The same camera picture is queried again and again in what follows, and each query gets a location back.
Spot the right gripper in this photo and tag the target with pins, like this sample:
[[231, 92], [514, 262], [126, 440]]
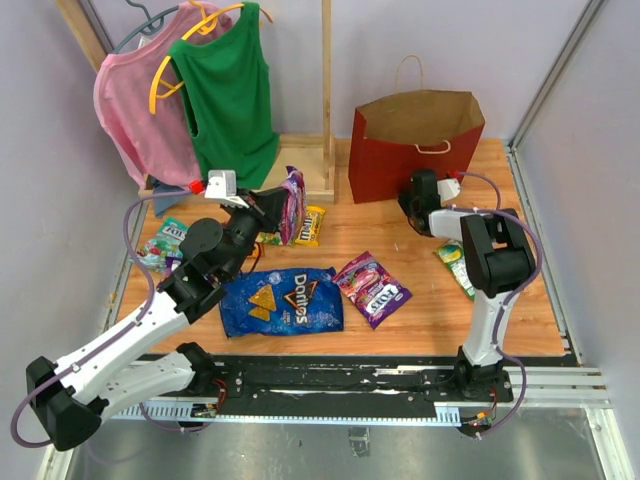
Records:
[[403, 202]]

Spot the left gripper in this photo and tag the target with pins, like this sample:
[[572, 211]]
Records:
[[267, 207]]

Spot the green Fox's spring tea bag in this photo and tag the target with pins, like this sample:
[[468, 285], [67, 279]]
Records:
[[269, 238]]

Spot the yellow M&M's bag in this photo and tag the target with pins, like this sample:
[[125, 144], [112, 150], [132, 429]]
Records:
[[309, 233]]

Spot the green candy bag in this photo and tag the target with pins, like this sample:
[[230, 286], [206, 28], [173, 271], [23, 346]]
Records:
[[452, 255]]

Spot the red paper bag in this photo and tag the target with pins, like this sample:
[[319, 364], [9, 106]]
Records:
[[411, 129]]

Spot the teal Fox's candy bag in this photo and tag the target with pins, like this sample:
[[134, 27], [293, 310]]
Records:
[[165, 242]]

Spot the dark blue snack wrapper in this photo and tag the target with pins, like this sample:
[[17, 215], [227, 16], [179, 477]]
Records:
[[287, 302]]

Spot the purple Fox's berries bag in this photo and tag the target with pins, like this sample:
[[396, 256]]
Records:
[[370, 287]]

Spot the purple snack pack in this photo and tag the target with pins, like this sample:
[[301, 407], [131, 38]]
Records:
[[171, 264]]

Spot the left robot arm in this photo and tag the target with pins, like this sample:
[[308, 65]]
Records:
[[74, 395]]

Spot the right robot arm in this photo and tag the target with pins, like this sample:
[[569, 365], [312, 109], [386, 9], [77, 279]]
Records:
[[501, 258]]

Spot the wooden clothes rack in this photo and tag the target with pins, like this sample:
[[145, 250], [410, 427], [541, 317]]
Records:
[[313, 154]]

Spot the green tank top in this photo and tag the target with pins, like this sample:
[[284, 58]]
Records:
[[227, 103]]

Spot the pink shirt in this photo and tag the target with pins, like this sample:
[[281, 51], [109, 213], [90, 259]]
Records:
[[157, 145]]

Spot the yellow hanger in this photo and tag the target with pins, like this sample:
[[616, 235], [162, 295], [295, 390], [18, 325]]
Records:
[[170, 70]]

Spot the teal hanger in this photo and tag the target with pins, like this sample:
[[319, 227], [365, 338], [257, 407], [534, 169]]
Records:
[[152, 25]]

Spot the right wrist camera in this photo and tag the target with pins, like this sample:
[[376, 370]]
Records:
[[449, 188]]

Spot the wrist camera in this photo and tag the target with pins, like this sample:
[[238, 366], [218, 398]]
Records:
[[449, 188], [220, 187]]

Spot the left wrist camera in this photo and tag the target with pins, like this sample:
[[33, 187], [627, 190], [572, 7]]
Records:
[[220, 187]]

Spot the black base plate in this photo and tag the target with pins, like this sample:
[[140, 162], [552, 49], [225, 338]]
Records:
[[314, 387]]

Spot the aluminium rail frame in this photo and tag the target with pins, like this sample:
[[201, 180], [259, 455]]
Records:
[[575, 157]]

